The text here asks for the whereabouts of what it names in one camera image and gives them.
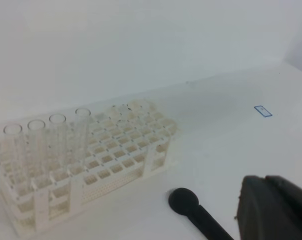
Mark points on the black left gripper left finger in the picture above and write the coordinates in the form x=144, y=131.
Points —
x=262, y=214

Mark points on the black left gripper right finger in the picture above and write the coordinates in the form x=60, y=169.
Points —
x=291, y=194

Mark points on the test tube in rack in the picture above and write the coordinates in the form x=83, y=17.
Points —
x=58, y=140
x=39, y=153
x=14, y=137
x=80, y=134

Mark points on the white test tube rack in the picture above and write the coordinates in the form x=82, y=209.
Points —
x=125, y=143

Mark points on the black round-headed tool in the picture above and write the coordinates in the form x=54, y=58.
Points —
x=186, y=203

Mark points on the blue rectangle marker sticker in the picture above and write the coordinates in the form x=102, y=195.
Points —
x=263, y=111

